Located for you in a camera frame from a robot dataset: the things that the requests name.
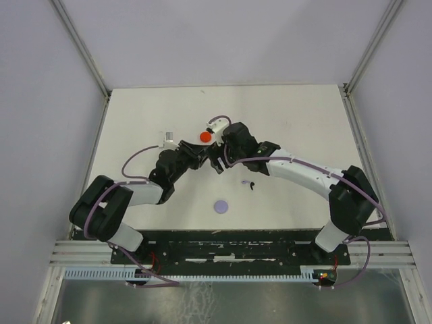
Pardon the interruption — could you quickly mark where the controller board with leds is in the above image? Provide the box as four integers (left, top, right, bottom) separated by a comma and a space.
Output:
317, 270, 338, 286

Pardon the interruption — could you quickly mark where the left aluminium frame post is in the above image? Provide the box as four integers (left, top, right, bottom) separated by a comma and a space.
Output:
49, 0, 111, 98

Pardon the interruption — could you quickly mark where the aluminium front rail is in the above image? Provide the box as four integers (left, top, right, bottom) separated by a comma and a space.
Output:
49, 240, 416, 269

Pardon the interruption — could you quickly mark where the purple charging case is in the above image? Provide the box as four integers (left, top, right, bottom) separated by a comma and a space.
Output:
213, 200, 229, 214

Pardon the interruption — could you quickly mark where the aluminium frame post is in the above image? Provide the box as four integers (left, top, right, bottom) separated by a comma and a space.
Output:
344, 0, 406, 97
49, 0, 111, 98

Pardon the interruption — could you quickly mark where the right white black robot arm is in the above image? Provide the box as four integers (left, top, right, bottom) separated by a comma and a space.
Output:
207, 117, 381, 264

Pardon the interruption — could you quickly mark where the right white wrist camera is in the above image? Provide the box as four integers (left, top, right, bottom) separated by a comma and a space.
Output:
207, 119, 230, 146

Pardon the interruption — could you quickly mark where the red charging case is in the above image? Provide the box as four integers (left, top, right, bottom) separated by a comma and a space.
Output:
199, 131, 212, 143

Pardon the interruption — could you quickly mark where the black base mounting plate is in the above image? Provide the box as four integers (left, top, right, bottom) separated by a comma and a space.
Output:
111, 229, 350, 275

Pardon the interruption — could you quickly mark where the white slotted cable duct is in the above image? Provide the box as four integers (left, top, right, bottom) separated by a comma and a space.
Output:
63, 267, 318, 284

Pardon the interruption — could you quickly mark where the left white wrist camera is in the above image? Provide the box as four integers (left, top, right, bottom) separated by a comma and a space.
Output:
158, 131, 179, 150

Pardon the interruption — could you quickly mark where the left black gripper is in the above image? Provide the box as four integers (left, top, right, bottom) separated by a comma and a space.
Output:
169, 139, 208, 184

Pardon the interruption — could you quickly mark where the right aluminium frame post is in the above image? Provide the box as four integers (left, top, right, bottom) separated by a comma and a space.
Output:
344, 0, 406, 97

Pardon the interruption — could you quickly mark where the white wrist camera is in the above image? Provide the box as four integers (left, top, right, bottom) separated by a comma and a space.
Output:
158, 131, 179, 150
207, 119, 230, 146

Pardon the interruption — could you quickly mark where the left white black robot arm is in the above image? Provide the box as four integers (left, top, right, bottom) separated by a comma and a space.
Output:
69, 140, 208, 263

